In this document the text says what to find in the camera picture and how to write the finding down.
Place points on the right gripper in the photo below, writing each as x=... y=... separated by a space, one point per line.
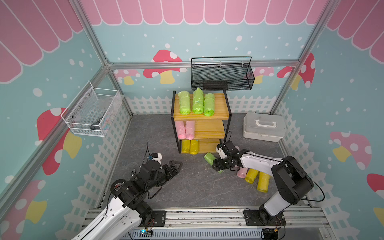
x=217 y=165

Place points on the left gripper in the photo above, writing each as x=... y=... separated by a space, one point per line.
x=169 y=173

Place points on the green roll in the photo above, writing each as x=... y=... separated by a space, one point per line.
x=198 y=101
x=209 y=105
x=210 y=158
x=184 y=103

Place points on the yellow roll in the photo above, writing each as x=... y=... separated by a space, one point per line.
x=194 y=147
x=251 y=175
x=263 y=182
x=185 y=146

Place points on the yellow roll front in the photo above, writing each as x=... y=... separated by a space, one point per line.
x=194 y=147

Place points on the pink roll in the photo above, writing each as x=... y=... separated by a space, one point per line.
x=242 y=172
x=190 y=130
x=180 y=129

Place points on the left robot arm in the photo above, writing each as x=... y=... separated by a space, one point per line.
x=126 y=208

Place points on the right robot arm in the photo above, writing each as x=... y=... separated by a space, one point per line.
x=292 y=182

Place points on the wooden three-tier shelf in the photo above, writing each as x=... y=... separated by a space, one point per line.
x=209 y=131

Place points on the white plastic storage box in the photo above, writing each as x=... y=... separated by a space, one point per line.
x=264 y=127

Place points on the black tape roll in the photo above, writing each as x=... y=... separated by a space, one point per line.
x=116 y=186

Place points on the green circuit board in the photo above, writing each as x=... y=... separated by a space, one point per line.
x=146 y=233

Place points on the black object in white basket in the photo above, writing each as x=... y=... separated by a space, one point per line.
x=95 y=125

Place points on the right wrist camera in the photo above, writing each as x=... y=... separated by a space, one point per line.
x=222 y=150

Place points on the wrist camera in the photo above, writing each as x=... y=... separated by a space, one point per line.
x=222 y=150
x=156 y=157

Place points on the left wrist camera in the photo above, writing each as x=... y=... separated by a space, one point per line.
x=156 y=157

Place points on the black wire mesh basket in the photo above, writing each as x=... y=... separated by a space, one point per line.
x=222 y=73

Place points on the white wire mesh basket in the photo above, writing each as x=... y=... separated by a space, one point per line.
x=90 y=105

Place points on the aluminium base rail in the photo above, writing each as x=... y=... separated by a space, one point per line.
x=303 y=223

